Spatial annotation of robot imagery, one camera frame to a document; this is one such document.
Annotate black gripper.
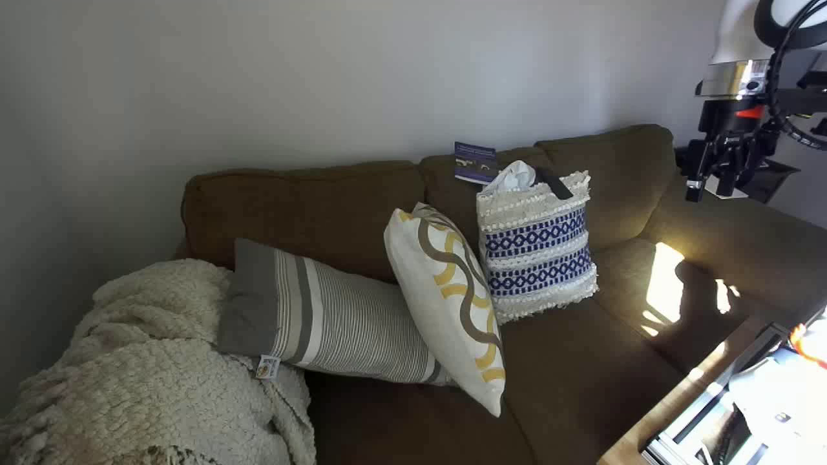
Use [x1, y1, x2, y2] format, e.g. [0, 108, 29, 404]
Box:
[676, 99, 780, 201]

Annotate black remote control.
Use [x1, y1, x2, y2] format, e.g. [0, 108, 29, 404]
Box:
[534, 165, 573, 198]

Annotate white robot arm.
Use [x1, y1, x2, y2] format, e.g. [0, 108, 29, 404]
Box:
[676, 0, 827, 201]

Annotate brown fabric sofa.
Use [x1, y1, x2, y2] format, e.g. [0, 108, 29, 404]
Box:
[181, 125, 827, 465]

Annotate white crumpled tissue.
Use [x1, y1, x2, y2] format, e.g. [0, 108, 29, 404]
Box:
[490, 160, 537, 194]

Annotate white blue patterned pillow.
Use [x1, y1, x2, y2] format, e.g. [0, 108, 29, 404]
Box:
[475, 171, 600, 322]

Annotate wooden table with items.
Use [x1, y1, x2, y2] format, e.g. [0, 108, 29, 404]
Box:
[596, 313, 827, 465]

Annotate white pillow yellow grey waves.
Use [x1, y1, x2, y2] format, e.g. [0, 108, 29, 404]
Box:
[382, 205, 507, 419]

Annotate grey striped lumbar pillow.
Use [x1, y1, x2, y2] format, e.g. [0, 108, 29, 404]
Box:
[216, 237, 451, 386]

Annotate cream knitted throw blanket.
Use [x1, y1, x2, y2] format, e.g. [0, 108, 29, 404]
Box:
[0, 259, 318, 465]

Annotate black looped cable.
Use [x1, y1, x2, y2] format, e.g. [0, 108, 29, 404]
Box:
[753, 0, 827, 153]

